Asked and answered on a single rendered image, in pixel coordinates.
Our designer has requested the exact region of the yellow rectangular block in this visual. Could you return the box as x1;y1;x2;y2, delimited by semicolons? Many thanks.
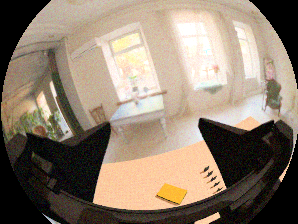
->
157;183;188;205

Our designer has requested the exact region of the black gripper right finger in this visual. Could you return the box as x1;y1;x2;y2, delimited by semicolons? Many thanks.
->
198;117;275;188

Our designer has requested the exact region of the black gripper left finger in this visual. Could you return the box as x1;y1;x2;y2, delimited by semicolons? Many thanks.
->
25;123;110;202

